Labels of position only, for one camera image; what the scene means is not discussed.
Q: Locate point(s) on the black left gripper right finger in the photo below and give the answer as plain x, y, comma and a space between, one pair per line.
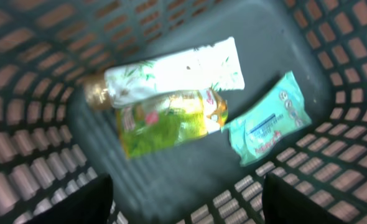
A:
283, 204

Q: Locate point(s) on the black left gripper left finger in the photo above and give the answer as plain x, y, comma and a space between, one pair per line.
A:
91, 204

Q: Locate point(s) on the teal wet wipes packet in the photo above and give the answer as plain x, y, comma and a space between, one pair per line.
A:
280, 112

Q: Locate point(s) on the white Pantene tube gold cap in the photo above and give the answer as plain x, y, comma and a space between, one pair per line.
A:
214, 66

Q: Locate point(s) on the dark grey plastic basket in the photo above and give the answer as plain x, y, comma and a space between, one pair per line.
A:
52, 143

